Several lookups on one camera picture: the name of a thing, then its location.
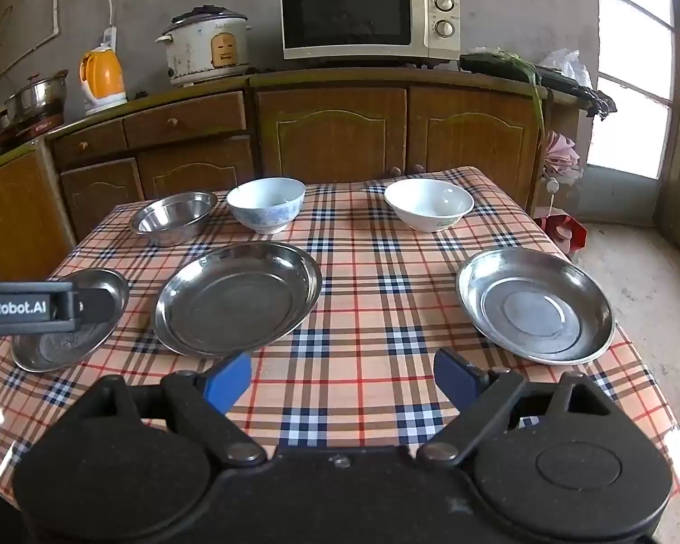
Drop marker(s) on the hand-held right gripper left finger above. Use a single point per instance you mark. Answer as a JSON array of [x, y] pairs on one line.
[[226, 379]]

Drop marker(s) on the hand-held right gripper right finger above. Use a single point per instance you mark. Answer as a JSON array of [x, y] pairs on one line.
[[456, 377]]

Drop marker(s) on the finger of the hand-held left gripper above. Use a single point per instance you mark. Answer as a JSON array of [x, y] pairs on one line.
[[99, 305]]

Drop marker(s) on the small steel plate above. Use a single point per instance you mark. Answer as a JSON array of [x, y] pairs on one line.
[[51, 345]]

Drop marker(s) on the large steel plate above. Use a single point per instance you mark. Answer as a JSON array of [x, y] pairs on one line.
[[238, 300], [535, 306]]

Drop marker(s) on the steel bowl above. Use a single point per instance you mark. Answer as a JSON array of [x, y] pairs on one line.
[[173, 221]]

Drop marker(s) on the white ceramic bowl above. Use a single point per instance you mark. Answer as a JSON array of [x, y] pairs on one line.
[[429, 204]]

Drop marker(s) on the blue patterned ceramic bowl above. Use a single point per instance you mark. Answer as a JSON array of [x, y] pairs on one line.
[[266, 207]]

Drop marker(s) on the plaid tablecloth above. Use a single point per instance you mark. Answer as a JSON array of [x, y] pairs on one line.
[[362, 294]]

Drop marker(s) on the red black induction cooker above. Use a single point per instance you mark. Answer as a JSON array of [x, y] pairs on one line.
[[31, 124]]

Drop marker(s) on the steel pot with lid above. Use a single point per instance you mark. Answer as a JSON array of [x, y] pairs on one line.
[[37, 96]]

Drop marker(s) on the orange electric kettle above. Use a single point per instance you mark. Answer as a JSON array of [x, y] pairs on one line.
[[103, 79]]

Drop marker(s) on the pink hanging bag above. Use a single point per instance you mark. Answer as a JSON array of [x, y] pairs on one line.
[[561, 156]]

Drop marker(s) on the wooden kitchen cabinet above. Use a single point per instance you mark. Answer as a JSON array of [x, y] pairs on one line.
[[328, 130]]

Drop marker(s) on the white rice cooker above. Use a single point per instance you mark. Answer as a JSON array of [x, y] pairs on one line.
[[204, 48]]

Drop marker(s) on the green onion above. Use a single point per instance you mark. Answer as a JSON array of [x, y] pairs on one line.
[[535, 90]]

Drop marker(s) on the dark flat tray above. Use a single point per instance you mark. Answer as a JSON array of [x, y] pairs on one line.
[[487, 63]]

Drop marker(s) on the white plastic bag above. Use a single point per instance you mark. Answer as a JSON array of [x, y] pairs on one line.
[[566, 65]]

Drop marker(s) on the white microwave oven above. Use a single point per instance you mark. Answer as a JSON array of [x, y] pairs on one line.
[[345, 17]]

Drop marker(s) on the window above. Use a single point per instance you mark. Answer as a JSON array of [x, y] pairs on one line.
[[634, 39]]

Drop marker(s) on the white wall power strip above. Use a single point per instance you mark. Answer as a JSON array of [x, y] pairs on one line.
[[109, 38]]

